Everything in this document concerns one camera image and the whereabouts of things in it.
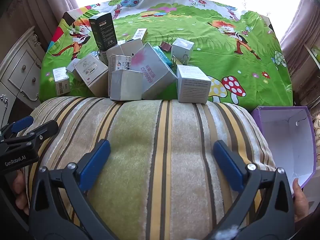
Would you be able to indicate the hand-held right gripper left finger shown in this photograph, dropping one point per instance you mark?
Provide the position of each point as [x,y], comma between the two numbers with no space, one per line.
[96,166]

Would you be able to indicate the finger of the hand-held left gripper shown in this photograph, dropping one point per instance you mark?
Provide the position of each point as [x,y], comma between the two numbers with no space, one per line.
[43,130]
[21,125]

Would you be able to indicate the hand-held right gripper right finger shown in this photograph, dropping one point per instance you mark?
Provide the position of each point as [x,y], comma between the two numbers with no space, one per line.
[228,166]

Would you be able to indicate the white box with barcode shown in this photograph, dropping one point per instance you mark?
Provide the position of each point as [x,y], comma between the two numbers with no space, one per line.
[60,80]

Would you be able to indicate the purple cardboard box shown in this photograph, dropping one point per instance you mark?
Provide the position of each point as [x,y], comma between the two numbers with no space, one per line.
[282,140]

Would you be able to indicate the beige printed box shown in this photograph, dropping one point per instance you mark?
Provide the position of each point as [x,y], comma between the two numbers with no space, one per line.
[91,77]

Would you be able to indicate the white box with grey text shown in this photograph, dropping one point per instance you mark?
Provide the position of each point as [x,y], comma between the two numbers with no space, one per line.
[193,87]

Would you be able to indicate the white box with red print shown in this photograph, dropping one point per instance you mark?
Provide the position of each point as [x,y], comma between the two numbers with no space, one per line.
[120,63]

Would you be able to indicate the white box with pink blotch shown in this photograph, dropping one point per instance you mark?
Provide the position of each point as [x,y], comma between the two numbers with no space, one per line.
[152,75]

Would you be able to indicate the dark green box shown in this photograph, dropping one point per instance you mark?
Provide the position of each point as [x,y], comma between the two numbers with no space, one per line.
[103,32]

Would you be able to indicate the small white labelled box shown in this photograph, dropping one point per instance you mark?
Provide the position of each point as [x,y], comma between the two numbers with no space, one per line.
[138,34]

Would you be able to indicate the person's left hand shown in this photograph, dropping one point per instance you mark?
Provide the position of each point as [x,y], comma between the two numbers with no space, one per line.
[20,192]

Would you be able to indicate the person's right hand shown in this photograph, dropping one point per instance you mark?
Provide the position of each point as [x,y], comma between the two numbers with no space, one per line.
[301,202]

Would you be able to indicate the white carved dresser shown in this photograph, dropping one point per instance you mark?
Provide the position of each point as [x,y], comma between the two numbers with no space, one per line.
[22,72]

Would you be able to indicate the silver grey box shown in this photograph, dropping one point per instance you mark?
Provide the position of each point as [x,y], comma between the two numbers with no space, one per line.
[125,86]

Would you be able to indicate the pale grey box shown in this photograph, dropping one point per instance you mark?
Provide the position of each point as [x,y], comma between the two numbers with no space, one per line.
[110,53]

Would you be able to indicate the gold binder clip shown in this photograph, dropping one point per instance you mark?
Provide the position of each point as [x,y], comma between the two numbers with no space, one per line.
[180,60]

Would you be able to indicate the large plain white box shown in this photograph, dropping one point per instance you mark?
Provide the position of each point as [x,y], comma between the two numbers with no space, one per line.
[131,47]

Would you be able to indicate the white cube box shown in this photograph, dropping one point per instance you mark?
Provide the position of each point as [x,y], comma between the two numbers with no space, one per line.
[183,50]

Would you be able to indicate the mauve curtain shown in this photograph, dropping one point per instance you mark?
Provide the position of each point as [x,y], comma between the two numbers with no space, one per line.
[50,2]
[300,30]

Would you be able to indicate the teal packet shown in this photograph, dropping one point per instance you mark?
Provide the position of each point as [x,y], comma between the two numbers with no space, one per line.
[162,55]

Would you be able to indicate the green cartoon printed cloth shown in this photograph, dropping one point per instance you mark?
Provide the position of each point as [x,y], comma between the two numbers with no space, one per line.
[200,25]

